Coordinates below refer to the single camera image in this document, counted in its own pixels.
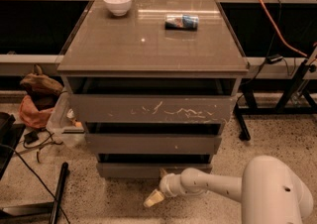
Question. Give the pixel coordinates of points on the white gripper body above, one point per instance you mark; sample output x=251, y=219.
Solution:
x=167, y=184

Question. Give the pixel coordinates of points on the grey bottom drawer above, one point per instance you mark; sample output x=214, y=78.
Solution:
x=148, y=166

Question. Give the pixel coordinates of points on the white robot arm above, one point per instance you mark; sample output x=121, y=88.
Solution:
x=269, y=191

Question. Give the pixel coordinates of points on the grey middle drawer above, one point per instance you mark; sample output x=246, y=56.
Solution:
x=153, y=138

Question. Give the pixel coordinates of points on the grey drawer cabinet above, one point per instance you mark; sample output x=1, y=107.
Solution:
x=137, y=55

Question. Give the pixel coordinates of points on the grey scratched top drawer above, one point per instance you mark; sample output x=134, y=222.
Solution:
x=150, y=109

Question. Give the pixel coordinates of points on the black pole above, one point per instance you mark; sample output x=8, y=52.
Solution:
x=58, y=193

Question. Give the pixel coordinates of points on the clear plastic container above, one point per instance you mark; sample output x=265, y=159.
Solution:
x=62, y=123

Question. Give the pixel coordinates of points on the small black box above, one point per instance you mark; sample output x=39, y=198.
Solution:
x=31, y=137

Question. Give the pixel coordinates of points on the orange cloth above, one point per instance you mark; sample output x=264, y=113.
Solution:
x=31, y=116

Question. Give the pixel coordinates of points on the blue soda can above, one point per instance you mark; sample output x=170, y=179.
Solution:
x=181, y=22

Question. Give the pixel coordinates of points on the black metal stand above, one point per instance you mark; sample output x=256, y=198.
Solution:
x=296, y=88

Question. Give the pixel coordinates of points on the black power adapter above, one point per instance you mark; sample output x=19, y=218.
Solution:
x=273, y=59

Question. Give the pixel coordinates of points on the white bowl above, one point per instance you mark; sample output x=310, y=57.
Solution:
x=118, y=8

